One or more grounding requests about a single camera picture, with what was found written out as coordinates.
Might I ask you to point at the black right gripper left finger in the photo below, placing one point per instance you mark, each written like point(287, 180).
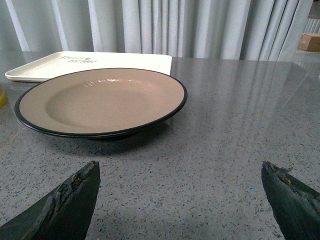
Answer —
point(65, 213)

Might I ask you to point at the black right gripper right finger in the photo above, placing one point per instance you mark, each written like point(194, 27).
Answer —
point(295, 206)

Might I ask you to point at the tan plate with black rim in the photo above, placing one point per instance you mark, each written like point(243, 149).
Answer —
point(101, 103)

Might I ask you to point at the cream rectangular tray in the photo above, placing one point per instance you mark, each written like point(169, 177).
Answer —
point(66, 62)

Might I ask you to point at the yellow-rimmed wooden steamer basket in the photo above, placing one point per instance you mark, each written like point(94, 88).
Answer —
point(3, 97)

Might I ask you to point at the brown cardboard box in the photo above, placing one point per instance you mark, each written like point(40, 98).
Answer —
point(310, 42)

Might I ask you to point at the grey pleated curtain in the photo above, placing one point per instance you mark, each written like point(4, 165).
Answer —
point(258, 30)

